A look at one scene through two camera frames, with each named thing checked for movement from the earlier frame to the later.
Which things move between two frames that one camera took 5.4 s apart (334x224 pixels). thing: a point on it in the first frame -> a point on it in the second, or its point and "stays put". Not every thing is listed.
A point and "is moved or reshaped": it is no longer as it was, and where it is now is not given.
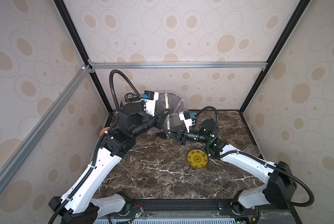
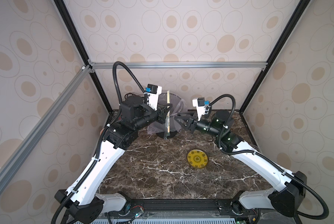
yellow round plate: (197, 158) stays put
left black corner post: (63, 10) stays put
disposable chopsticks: (167, 106) is moved or reshaped
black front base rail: (217, 208) stays put
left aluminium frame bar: (8, 170) stays put
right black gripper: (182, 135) -> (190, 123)
